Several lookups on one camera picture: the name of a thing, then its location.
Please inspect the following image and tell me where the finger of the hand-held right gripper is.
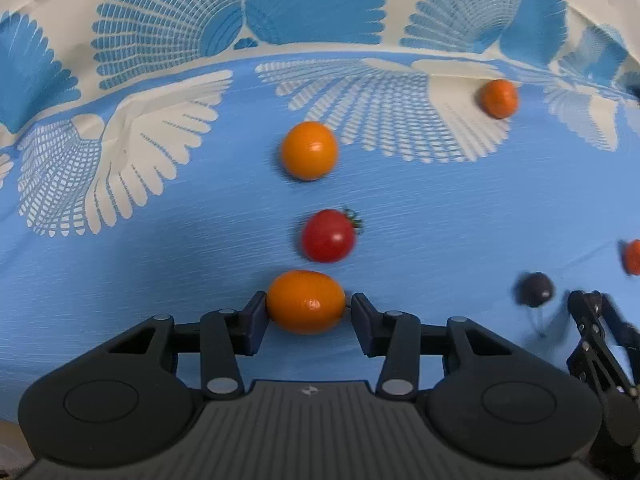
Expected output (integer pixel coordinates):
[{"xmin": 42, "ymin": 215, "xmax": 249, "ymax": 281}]
[
  {"xmin": 568, "ymin": 290, "xmax": 640, "ymax": 352},
  {"xmin": 565, "ymin": 332, "xmax": 640, "ymax": 411}
]

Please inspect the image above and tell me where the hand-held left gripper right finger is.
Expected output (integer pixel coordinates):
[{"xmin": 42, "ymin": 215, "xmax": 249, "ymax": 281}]
[{"xmin": 350, "ymin": 292, "xmax": 517, "ymax": 402}]

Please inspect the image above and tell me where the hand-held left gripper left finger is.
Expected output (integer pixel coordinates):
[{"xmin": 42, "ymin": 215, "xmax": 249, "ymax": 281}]
[{"xmin": 102, "ymin": 291, "xmax": 271, "ymax": 402}]

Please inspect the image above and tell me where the oval orange tomato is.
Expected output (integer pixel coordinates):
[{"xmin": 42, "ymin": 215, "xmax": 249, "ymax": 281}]
[{"xmin": 266, "ymin": 270, "xmax": 347, "ymax": 336}]

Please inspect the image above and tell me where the dark purple grape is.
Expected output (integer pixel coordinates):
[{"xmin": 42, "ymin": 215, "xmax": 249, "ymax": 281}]
[{"xmin": 512, "ymin": 271, "xmax": 556, "ymax": 308}]

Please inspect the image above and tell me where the reddish orange tangerine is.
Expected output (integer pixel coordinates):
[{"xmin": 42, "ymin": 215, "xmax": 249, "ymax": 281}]
[{"xmin": 621, "ymin": 239, "xmax": 640, "ymax": 276}]

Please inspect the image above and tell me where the red cherry tomato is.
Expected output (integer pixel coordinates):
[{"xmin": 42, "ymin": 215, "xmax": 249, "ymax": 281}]
[{"xmin": 301, "ymin": 206, "xmax": 363, "ymax": 264}]

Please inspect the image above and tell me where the blue white fan-print bed sheet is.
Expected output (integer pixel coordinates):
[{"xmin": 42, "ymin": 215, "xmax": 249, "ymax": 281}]
[{"xmin": 0, "ymin": 0, "xmax": 640, "ymax": 426}]

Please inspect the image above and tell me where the round orange tomato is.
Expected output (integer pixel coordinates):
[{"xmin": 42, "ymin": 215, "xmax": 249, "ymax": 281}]
[{"xmin": 280, "ymin": 121, "xmax": 340, "ymax": 182}]

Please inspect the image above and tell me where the small dark orange tangerine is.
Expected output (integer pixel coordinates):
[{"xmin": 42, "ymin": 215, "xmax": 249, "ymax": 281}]
[{"xmin": 479, "ymin": 79, "xmax": 519, "ymax": 120}]

